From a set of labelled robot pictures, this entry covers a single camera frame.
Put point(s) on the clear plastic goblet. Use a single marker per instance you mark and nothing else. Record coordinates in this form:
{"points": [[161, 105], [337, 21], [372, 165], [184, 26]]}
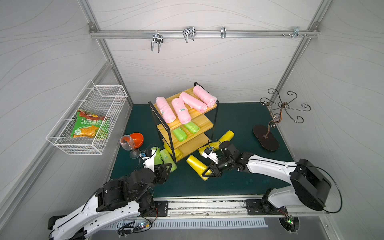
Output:
{"points": [[128, 144]]}

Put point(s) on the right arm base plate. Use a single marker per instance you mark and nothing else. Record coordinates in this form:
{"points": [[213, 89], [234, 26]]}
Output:
{"points": [[255, 207]]}

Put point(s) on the copper wire jewelry stand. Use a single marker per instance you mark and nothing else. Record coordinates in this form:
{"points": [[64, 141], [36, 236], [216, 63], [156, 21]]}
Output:
{"points": [[277, 110]]}

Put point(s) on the green roll front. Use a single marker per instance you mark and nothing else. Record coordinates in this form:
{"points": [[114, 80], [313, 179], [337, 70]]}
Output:
{"points": [[192, 127]]}

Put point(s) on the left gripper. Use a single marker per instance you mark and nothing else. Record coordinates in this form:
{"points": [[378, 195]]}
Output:
{"points": [[163, 173]]}

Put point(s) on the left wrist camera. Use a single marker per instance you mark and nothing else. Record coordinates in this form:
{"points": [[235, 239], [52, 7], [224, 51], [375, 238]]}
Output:
{"points": [[148, 158]]}

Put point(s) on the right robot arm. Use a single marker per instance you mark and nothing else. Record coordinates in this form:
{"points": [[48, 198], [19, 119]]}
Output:
{"points": [[306, 184]]}

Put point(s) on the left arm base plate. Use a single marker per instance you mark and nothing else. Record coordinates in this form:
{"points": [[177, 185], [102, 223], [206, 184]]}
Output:
{"points": [[160, 209]]}

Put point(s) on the white wire basket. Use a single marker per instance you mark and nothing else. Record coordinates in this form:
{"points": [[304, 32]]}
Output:
{"points": [[105, 100]]}

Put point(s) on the green snack bag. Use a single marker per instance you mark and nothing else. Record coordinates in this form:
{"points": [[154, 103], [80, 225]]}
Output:
{"points": [[90, 125]]}

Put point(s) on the pink roll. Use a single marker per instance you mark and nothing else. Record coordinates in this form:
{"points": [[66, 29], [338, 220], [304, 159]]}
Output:
{"points": [[181, 111], [204, 96], [165, 110], [193, 102]]}

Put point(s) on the green roll beside shelf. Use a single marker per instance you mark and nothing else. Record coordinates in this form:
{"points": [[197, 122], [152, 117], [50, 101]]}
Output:
{"points": [[167, 159]]}

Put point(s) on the aluminium top rail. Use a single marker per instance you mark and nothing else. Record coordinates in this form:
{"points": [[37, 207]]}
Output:
{"points": [[201, 34]]}

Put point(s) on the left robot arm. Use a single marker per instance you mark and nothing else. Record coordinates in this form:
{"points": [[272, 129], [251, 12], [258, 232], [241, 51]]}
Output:
{"points": [[127, 197]]}

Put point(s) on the wooden three-tier shelf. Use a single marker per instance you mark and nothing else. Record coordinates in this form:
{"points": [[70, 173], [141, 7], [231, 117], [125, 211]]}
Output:
{"points": [[193, 142]]}

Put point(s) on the yellow roll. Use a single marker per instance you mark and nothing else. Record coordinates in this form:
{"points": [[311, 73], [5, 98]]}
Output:
{"points": [[179, 155], [198, 166], [227, 136]]}

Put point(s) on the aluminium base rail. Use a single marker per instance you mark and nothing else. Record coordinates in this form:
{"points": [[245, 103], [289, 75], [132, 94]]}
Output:
{"points": [[181, 208]]}

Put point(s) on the green roll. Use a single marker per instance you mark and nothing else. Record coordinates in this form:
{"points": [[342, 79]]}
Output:
{"points": [[192, 127], [167, 159], [180, 134], [156, 153]]}

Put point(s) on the yellow roll diagonal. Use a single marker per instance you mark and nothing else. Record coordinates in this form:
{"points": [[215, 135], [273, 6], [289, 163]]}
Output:
{"points": [[212, 146]]}

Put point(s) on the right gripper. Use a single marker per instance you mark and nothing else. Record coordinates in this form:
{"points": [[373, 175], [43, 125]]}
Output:
{"points": [[216, 169]]}

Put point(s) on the pink roll front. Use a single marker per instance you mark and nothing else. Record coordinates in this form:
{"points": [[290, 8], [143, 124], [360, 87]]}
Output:
{"points": [[204, 96]]}

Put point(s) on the orange plastic bowl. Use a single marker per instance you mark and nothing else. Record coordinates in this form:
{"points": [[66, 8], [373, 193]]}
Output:
{"points": [[138, 139]]}

